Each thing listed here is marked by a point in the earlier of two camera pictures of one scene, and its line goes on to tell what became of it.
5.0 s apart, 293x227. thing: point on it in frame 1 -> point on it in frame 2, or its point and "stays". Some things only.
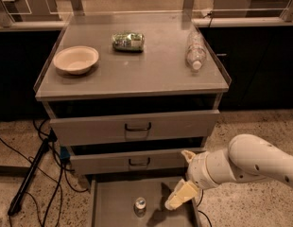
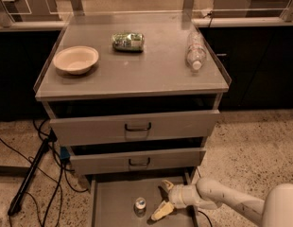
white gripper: [198, 168] -> [177, 195]
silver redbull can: [140, 206] stays
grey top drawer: [135, 128] stays
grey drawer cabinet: [132, 93] stays
